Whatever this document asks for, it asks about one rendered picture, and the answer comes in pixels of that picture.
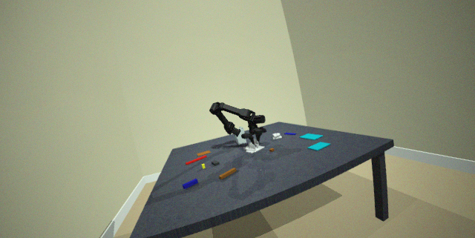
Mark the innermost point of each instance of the blue rectangular bar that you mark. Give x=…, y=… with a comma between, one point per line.
x=189, y=184

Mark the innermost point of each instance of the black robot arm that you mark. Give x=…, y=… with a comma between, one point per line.
x=243, y=113

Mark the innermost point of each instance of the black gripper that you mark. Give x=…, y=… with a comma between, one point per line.
x=249, y=135

